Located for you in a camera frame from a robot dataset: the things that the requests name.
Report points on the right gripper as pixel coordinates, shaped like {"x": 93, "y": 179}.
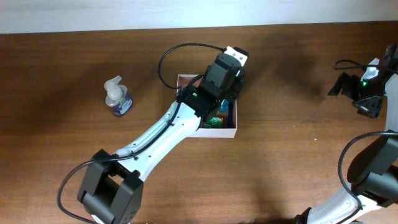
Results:
{"x": 372, "y": 109}

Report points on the blue mouthwash bottle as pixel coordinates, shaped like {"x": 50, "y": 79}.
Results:
{"x": 224, "y": 107}

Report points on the blue disposable razor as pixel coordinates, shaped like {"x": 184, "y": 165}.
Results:
{"x": 230, "y": 115}

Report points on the green soap packet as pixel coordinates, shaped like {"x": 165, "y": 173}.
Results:
{"x": 215, "y": 122}

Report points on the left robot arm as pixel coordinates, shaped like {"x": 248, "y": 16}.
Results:
{"x": 111, "y": 191}

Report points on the clear pump soap bottle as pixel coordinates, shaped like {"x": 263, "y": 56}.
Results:
{"x": 118, "y": 97}

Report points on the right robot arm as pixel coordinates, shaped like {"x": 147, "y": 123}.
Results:
{"x": 366, "y": 166}

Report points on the white cardboard box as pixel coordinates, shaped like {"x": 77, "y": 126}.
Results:
{"x": 223, "y": 132}

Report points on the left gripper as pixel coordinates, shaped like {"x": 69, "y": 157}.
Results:
{"x": 236, "y": 83}

